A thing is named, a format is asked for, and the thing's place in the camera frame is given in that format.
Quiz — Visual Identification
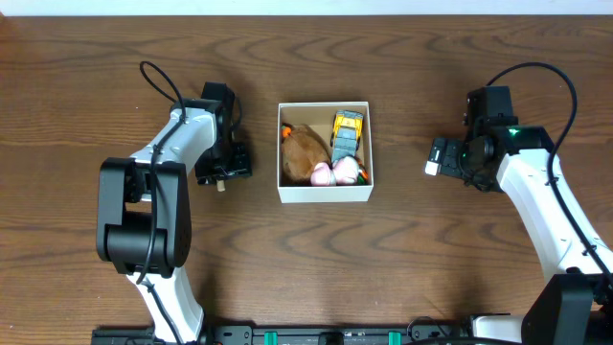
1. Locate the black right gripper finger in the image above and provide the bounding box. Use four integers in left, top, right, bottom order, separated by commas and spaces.
440, 138, 464, 176
424, 138, 446, 175

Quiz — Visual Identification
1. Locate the wooden pig rattle drum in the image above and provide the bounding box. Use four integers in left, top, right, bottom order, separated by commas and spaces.
216, 180, 226, 192

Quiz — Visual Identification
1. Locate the brown plush toy with carrot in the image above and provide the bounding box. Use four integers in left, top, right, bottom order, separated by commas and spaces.
281, 125, 330, 184

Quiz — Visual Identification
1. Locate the yellow grey toy truck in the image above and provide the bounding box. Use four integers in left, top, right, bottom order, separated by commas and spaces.
329, 110, 364, 162

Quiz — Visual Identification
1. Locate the pink pig figurine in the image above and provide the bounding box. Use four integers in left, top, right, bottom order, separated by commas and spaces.
310, 156, 369, 187

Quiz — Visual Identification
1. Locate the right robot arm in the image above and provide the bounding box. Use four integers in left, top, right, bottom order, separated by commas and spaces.
425, 86, 612, 344

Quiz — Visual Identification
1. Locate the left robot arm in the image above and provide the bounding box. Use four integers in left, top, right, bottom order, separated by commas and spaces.
91, 82, 252, 344

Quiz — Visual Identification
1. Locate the white cardboard box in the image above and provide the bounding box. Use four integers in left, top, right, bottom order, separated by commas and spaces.
277, 102, 375, 203

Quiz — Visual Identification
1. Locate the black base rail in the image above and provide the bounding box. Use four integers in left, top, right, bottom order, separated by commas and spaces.
90, 313, 528, 345

